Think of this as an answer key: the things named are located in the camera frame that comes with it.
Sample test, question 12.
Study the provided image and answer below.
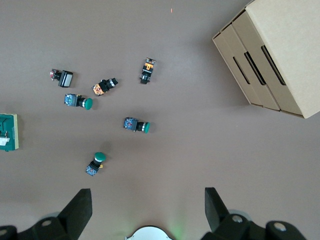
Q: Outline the green mushroom pushbutton switch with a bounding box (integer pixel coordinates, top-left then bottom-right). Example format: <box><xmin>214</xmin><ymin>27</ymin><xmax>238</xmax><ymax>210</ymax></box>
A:
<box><xmin>123</xmin><ymin>116</ymin><xmax>151</xmax><ymax>134</ymax></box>
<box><xmin>85</xmin><ymin>151</ymin><xmax>107</xmax><ymax>177</ymax></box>
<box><xmin>63</xmin><ymin>93</ymin><xmax>94</xmax><ymax>111</ymax></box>

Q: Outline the black switch with pink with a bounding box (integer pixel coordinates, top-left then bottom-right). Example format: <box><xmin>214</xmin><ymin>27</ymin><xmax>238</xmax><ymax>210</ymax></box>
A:
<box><xmin>49</xmin><ymin>69</ymin><xmax>74</xmax><ymax>88</ymax></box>

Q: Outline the orange black selector switch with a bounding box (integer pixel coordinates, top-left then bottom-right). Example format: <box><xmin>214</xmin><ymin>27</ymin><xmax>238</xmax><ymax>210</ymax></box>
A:
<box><xmin>91</xmin><ymin>77</ymin><xmax>118</xmax><ymax>97</ymax></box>
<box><xmin>138</xmin><ymin>57</ymin><xmax>157</xmax><ymax>85</ymax></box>

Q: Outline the green load switch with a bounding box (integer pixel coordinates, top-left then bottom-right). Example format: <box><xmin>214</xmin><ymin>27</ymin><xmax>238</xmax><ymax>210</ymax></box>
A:
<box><xmin>0</xmin><ymin>113</ymin><xmax>20</xmax><ymax>153</ymax></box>

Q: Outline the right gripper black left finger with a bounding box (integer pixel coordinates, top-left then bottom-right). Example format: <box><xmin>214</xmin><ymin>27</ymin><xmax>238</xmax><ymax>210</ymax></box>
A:
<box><xmin>0</xmin><ymin>188</ymin><xmax>93</xmax><ymax>240</ymax></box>

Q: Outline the brown cardboard box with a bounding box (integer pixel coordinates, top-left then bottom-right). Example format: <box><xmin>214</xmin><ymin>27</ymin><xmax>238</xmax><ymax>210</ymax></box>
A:
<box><xmin>211</xmin><ymin>0</ymin><xmax>320</xmax><ymax>119</ymax></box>

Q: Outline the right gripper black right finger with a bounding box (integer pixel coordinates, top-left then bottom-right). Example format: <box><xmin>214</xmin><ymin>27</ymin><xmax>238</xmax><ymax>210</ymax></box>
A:
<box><xmin>201</xmin><ymin>187</ymin><xmax>307</xmax><ymax>240</ymax></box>

